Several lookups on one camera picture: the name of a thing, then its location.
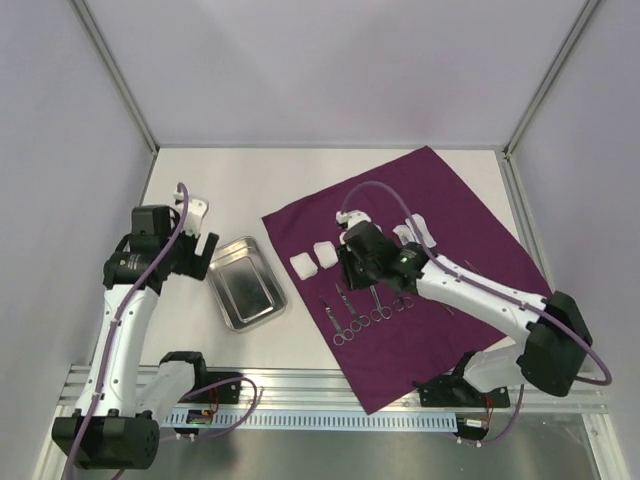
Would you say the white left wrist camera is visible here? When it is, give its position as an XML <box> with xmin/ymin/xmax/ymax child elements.
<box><xmin>173</xmin><ymin>189</ymin><xmax>209</xmax><ymax>238</ymax></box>

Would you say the aluminium right side rail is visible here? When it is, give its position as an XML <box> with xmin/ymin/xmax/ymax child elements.
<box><xmin>496</xmin><ymin>149</ymin><xmax>630</xmax><ymax>479</ymax></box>

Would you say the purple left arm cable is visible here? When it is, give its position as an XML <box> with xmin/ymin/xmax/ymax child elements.
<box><xmin>61</xmin><ymin>182</ymin><xmax>193</xmax><ymax>480</ymax></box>

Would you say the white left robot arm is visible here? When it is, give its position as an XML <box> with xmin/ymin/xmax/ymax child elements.
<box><xmin>52</xmin><ymin>195</ymin><xmax>219</xmax><ymax>475</ymax></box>

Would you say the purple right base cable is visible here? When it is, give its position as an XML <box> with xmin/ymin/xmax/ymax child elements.
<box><xmin>452</xmin><ymin>384</ymin><xmax>526</xmax><ymax>449</ymax></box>

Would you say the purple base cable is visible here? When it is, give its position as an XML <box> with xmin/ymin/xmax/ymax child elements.
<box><xmin>452</xmin><ymin>384</ymin><xmax>526</xmax><ymax>449</ymax></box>
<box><xmin>164</xmin><ymin>376</ymin><xmax>266</xmax><ymax>444</ymax></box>

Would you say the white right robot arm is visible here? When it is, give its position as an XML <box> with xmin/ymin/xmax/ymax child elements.
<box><xmin>341</xmin><ymin>219</ymin><xmax>593</xmax><ymax>405</ymax></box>

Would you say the stainless steel tray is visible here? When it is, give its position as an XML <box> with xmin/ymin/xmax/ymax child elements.
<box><xmin>207</xmin><ymin>236</ymin><xmax>288</xmax><ymax>333</ymax></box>

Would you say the aluminium left frame post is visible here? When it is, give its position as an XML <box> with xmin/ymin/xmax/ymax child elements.
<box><xmin>69</xmin><ymin>0</ymin><xmax>159</xmax><ymax>157</ymax></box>

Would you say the white slotted cable duct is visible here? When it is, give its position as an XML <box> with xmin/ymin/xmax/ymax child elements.
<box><xmin>161</xmin><ymin>408</ymin><xmax>458</xmax><ymax>433</ymax></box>

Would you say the aluminium right frame post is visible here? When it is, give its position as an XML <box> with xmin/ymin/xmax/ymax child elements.
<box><xmin>502</xmin><ymin>0</ymin><xmax>605</xmax><ymax>159</ymax></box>

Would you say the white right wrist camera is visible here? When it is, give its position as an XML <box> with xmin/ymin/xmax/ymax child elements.
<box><xmin>335</xmin><ymin>210</ymin><xmax>371</xmax><ymax>234</ymax></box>

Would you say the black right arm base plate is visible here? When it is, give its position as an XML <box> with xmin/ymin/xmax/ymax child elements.
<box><xmin>412</xmin><ymin>351</ymin><xmax>511</xmax><ymax>408</ymax></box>

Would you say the aluminium frame post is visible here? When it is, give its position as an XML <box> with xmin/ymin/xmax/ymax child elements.
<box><xmin>502</xmin><ymin>0</ymin><xmax>605</xmax><ymax>159</ymax></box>
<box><xmin>69</xmin><ymin>0</ymin><xmax>159</xmax><ymax>157</ymax></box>

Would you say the packaged blade pouch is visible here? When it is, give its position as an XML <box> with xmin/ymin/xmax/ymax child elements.
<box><xmin>393</xmin><ymin>225</ymin><xmax>415</xmax><ymax>245</ymax></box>
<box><xmin>405</xmin><ymin>213</ymin><xmax>437</xmax><ymax>249</ymax></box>

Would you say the purple cloth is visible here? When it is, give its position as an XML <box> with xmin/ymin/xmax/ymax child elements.
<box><xmin>262</xmin><ymin>147</ymin><xmax>551</xmax><ymax>414</ymax></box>

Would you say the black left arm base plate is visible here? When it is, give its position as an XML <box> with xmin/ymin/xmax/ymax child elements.
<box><xmin>179</xmin><ymin>371</ymin><xmax>253</xmax><ymax>406</ymax></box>

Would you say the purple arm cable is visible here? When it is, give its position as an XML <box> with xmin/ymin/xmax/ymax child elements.
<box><xmin>338</xmin><ymin>181</ymin><xmax>613</xmax><ymax>386</ymax></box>
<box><xmin>61</xmin><ymin>182</ymin><xmax>193</xmax><ymax>480</ymax></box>

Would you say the aluminium front rail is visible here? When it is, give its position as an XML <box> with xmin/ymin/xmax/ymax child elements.
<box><xmin>57</xmin><ymin>366</ymin><xmax>608</xmax><ymax>414</ymax></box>

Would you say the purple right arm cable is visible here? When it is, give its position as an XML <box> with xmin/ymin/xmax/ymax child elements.
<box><xmin>338</xmin><ymin>181</ymin><xmax>613</xmax><ymax>386</ymax></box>

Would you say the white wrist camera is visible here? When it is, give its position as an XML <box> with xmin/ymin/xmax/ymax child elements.
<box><xmin>173</xmin><ymin>189</ymin><xmax>209</xmax><ymax>238</ymax></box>
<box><xmin>335</xmin><ymin>210</ymin><xmax>371</xmax><ymax>234</ymax></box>

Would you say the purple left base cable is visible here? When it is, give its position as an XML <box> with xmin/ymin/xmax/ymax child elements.
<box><xmin>164</xmin><ymin>376</ymin><xmax>266</xmax><ymax>444</ymax></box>

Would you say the aluminium rail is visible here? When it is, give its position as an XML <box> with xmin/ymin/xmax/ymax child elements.
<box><xmin>57</xmin><ymin>366</ymin><xmax>608</xmax><ymax>414</ymax></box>
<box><xmin>496</xmin><ymin>149</ymin><xmax>630</xmax><ymax>479</ymax></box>

